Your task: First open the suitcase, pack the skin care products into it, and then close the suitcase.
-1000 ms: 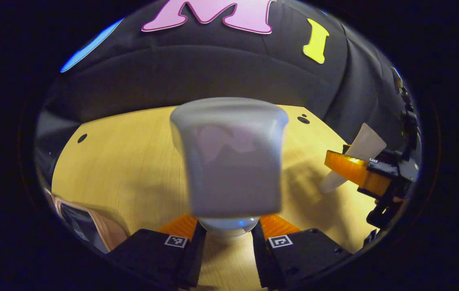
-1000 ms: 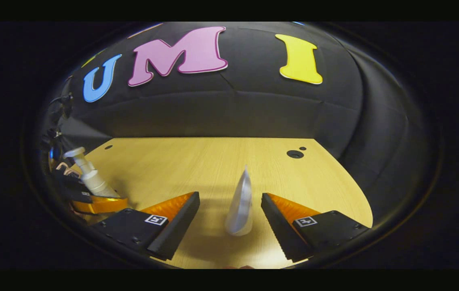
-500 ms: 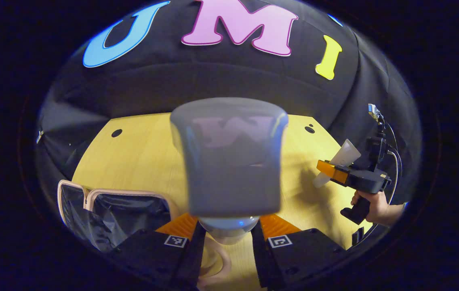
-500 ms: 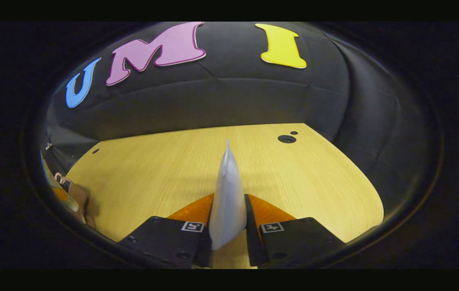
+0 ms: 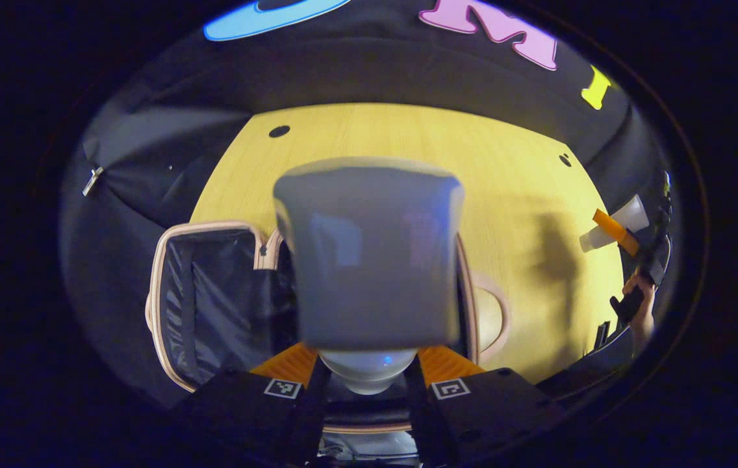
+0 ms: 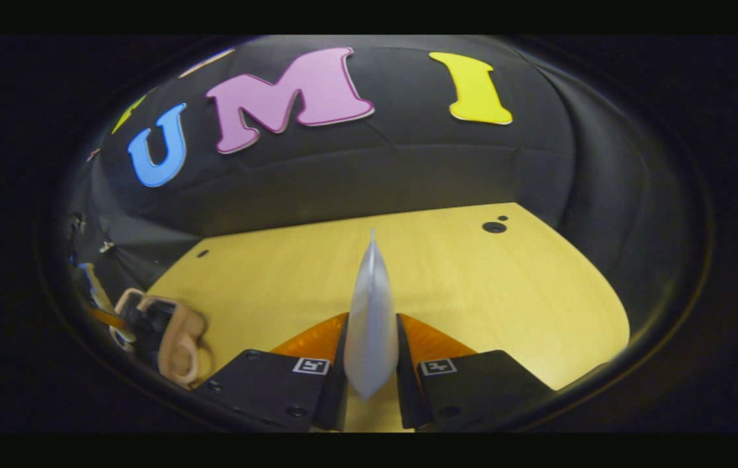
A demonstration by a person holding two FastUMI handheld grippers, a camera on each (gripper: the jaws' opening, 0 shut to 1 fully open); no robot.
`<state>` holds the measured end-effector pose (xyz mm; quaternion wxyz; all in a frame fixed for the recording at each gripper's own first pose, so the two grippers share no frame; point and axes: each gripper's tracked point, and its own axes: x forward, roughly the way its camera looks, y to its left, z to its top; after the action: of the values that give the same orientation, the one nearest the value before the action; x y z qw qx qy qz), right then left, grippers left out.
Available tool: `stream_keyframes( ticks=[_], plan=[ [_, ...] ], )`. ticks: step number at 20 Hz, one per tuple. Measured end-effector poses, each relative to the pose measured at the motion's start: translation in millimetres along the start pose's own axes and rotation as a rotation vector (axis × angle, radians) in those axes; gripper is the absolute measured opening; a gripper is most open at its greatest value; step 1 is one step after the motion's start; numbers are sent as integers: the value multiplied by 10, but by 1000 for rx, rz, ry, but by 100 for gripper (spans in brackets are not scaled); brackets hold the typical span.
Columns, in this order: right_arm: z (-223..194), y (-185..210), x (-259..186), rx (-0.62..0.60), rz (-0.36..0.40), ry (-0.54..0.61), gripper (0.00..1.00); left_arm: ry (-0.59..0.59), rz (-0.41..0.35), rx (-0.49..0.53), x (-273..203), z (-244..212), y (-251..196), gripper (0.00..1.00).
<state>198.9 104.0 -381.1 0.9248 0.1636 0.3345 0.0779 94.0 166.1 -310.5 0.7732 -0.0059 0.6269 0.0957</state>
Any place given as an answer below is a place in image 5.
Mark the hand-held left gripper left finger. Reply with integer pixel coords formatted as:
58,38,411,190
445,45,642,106
177,343,331,467

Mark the pink suitcase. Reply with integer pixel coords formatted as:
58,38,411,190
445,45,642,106
146,221,511,435

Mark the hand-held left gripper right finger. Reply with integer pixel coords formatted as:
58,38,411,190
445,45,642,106
405,344,568,467

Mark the black backdrop cloth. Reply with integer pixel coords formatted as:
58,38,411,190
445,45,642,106
60,0,668,410

